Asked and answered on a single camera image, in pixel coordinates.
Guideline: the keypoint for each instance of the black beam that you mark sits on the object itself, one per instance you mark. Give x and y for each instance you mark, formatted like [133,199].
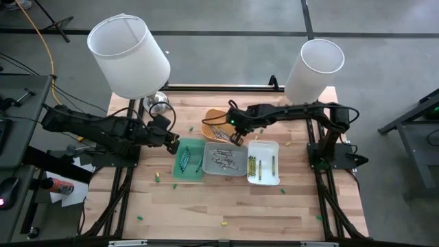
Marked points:
[58,164]

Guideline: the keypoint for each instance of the grey plastic bin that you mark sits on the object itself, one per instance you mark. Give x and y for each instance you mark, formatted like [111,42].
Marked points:
[240,151]

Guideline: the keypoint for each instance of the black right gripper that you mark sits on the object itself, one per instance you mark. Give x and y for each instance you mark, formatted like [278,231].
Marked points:
[241,120]

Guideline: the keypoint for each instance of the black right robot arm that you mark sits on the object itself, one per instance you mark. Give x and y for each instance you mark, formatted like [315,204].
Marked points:
[308,111]

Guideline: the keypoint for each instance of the white paper sheets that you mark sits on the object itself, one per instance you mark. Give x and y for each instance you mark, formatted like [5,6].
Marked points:
[77,193]

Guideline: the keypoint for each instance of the silver metal bracket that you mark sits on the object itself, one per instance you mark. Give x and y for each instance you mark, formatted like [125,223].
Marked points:
[127,243]
[319,244]

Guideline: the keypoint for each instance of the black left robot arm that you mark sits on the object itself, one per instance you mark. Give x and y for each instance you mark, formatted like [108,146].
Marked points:
[103,130]

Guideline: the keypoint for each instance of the grey low desk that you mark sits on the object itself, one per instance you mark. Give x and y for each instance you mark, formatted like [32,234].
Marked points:
[13,223]

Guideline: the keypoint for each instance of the translucent green plastic bin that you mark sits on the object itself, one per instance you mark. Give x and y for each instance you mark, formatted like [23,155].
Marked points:
[192,175]

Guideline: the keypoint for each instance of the grey side desk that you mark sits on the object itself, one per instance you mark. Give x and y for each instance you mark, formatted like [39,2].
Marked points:
[27,89]

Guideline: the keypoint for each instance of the white plastic bin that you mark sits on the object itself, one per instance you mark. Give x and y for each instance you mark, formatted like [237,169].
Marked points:
[265,147]

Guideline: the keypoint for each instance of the orange spray can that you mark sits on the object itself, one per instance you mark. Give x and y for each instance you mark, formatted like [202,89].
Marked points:
[60,186]

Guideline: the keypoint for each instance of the black tripod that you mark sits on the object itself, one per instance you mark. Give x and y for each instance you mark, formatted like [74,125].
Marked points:
[56,25]

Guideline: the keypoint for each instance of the black caster wheel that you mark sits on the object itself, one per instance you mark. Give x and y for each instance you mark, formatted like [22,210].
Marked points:
[33,233]

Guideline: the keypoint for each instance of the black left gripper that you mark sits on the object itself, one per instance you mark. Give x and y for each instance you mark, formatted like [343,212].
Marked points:
[159,130]

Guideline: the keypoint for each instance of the black computer mouse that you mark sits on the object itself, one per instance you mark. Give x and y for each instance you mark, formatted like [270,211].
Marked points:
[8,192]

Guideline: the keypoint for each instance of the person's shoe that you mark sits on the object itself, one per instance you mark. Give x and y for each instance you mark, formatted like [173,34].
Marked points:
[19,4]

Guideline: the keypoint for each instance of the black metal table frame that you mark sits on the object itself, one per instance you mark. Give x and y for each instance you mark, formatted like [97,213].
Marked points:
[223,88]

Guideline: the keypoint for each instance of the orange plastic bin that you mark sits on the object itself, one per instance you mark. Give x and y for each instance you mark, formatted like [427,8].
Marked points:
[209,116]

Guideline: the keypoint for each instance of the black clamp hook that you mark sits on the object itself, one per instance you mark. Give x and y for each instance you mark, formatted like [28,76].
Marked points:
[273,82]

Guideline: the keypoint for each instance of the black frame side table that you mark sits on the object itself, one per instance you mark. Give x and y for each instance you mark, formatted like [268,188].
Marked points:
[411,116]

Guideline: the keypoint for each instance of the white shade lamp silver base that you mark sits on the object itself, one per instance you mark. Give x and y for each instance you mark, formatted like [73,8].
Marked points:
[128,58]

